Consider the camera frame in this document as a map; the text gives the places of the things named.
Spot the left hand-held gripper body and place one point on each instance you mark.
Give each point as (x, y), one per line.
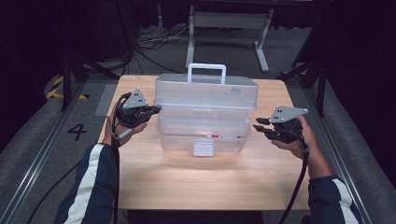
(135, 101)

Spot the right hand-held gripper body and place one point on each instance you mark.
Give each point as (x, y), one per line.
(286, 113)

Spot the red and white tube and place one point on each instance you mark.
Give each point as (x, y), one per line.
(218, 136)

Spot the clear plastic storage box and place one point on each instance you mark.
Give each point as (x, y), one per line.
(205, 93)

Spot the person's left hand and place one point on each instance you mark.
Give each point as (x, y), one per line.
(108, 129)

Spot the person's right hand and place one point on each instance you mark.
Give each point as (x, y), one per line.
(313, 152)

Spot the black metal stand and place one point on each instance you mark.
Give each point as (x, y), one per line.
(66, 81)
(320, 87)

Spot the metal floor rail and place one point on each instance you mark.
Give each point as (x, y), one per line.
(40, 155)
(339, 149)

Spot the grey metal table frame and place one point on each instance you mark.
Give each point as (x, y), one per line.
(229, 20)

